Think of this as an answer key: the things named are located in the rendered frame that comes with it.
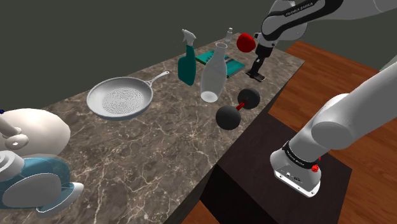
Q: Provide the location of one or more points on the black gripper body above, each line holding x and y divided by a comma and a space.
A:
264, 51

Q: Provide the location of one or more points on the small white spray bottle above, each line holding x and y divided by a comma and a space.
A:
229, 34

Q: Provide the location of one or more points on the teal book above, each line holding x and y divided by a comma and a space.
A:
233, 65

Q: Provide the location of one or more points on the dark robot stand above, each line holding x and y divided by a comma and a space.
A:
248, 173

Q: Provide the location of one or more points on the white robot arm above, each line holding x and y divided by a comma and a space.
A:
347, 121

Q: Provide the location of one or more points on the red round object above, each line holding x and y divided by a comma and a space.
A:
245, 42

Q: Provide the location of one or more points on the white and blue toy figure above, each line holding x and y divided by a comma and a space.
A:
34, 176

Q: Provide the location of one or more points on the clear glass carafe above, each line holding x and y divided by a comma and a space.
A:
213, 77

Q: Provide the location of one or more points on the black flat phone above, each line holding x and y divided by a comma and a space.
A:
256, 76

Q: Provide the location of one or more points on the teal spray bottle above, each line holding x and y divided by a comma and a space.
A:
187, 68

